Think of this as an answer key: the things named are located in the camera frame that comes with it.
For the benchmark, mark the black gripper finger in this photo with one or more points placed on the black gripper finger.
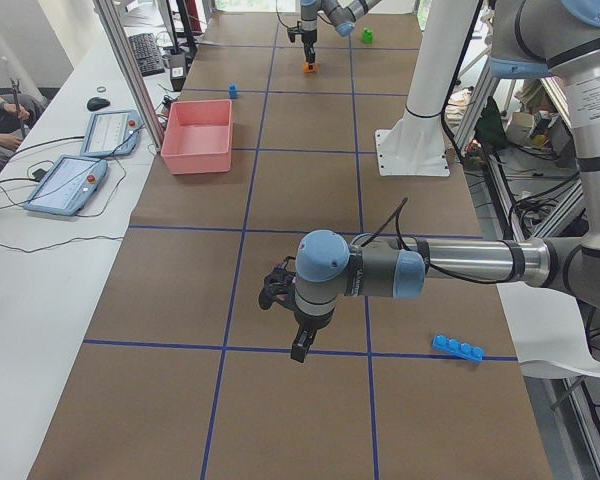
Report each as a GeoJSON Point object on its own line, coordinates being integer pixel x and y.
{"type": "Point", "coordinates": [309, 53]}
{"type": "Point", "coordinates": [301, 345]}

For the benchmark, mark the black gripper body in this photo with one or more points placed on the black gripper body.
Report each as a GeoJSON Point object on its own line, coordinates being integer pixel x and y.
{"type": "Point", "coordinates": [310, 321]}
{"type": "Point", "coordinates": [307, 38]}

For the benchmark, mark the orange block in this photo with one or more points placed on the orange block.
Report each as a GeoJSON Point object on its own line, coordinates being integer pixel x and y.
{"type": "Point", "coordinates": [309, 68]}

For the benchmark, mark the pink plastic box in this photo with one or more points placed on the pink plastic box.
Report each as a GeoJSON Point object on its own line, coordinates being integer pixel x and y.
{"type": "Point", "coordinates": [198, 137]}

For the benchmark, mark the green block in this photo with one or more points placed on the green block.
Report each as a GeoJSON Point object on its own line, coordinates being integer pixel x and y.
{"type": "Point", "coordinates": [367, 36]}

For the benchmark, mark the small blue block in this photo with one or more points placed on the small blue block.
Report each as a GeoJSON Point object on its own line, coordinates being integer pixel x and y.
{"type": "Point", "coordinates": [232, 91]}

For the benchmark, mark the long blue block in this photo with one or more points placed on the long blue block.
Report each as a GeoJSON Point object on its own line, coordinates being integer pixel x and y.
{"type": "Point", "coordinates": [457, 348]}

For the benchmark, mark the black keyboard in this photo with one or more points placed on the black keyboard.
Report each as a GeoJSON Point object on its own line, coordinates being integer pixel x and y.
{"type": "Point", "coordinates": [147, 54]}

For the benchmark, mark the upper teach pendant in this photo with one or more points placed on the upper teach pendant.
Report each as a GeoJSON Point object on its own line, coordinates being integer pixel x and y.
{"type": "Point", "coordinates": [111, 133]}

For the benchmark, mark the teach pendant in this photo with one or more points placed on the teach pendant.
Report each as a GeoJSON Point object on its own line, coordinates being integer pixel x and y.
{"type": "Point", "coordinates": [111, 133]}
{"type": "Point", "coordinates": [67, 186]}

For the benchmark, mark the black computer mouse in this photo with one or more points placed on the black computer mouse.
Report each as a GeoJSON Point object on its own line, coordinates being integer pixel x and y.
{"type": "Point", "coordinates": [97, 103]}

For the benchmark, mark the lower teach pendant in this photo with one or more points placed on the lower teach pendant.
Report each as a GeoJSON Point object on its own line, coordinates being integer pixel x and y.
{"type": "Point", "coordinates": [67, 186]}

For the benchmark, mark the seated person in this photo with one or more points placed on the seated person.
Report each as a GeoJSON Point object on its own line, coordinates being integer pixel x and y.
{"type": "Point", "coordinates": [27, 110]}

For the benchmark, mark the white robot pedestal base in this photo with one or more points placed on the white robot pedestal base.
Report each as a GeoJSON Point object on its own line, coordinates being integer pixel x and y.
{"type": "Point", "coordinates": [415, 145]}

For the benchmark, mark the aluminium frame post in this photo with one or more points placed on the aluminium frame post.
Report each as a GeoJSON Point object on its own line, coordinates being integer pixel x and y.
{"type": "Point", "coordinates": [124, 55]}

